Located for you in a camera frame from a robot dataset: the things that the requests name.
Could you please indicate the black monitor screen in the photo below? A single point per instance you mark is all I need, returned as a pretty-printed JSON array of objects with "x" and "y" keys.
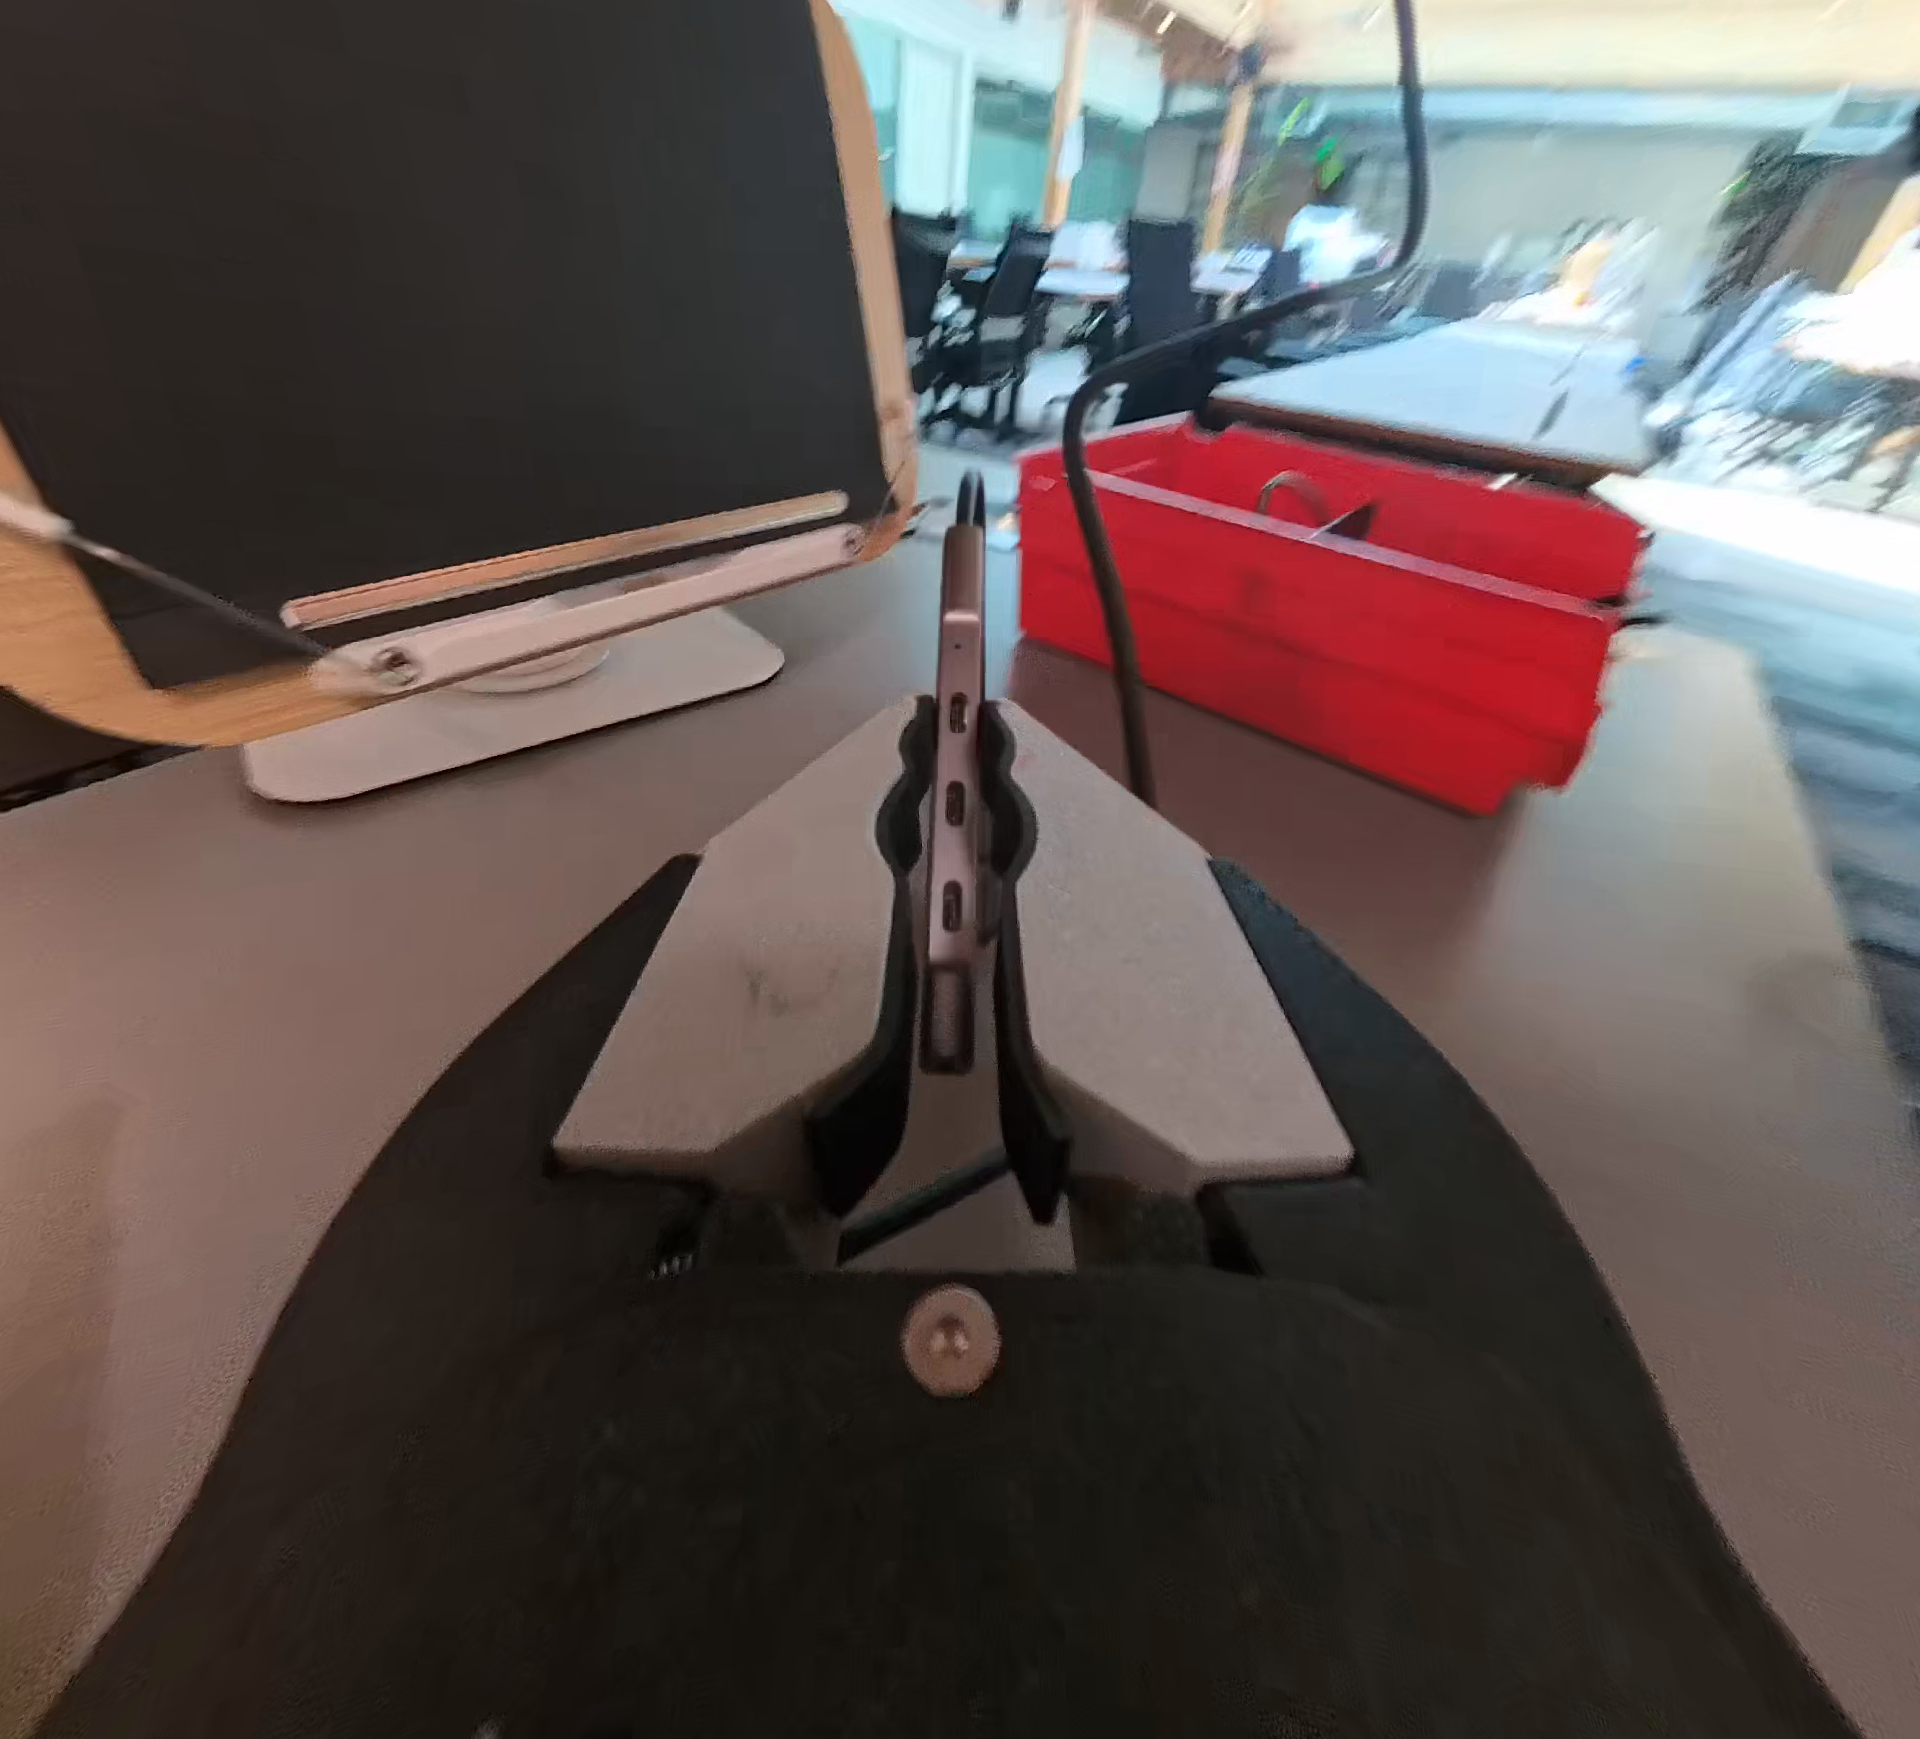
[{"x": 391, "y": 180}]

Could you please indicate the grey usb hub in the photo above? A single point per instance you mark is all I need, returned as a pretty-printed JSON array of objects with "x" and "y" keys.
[{"x": 959, "y": 720}]

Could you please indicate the red plastic bin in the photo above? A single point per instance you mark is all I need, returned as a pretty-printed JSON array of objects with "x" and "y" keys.
[{"x": 1321, "y": 630}]

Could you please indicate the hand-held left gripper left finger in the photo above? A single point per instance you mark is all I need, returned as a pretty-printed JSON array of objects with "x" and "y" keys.
[{"x": 735, "y": 1005}]

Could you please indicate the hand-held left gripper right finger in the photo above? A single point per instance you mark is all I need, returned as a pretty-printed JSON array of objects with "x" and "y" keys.
[{"x": 1170, "y": 1005}]

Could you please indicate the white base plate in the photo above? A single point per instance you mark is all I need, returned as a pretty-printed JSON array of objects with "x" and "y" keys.
[{"x": 601, "y": 706}]

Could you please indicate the black office chair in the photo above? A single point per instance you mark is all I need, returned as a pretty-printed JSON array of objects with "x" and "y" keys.
[
  {"x": 1159, "y": 300},
  {"x": 984, "y": 323}
]

